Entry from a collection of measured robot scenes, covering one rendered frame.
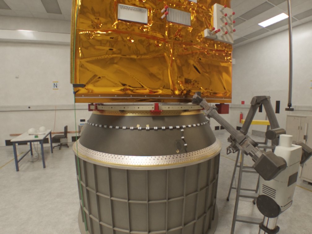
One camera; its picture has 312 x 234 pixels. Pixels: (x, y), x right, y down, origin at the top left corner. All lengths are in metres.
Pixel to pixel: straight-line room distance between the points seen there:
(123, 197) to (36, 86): 6.40
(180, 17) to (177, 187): 1.88
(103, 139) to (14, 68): 6.52
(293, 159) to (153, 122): 1.16
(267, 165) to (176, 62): 1.30
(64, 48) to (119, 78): 6.07
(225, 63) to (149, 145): 1.44
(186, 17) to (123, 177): 1.91
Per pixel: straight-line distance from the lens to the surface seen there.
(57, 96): 7.17
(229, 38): 2.33
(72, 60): 1.69
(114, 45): 1.61
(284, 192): 1.23
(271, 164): 0.98
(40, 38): 7.44
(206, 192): 2.02
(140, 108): 1.56
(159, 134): 1.53
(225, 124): 1.12
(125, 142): 1.54
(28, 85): 7.52
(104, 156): 1.60
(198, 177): 1.75
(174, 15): 2.01
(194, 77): 1.85
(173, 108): 1.62
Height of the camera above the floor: 1.74
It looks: 5 degrees down
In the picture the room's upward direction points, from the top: straight up
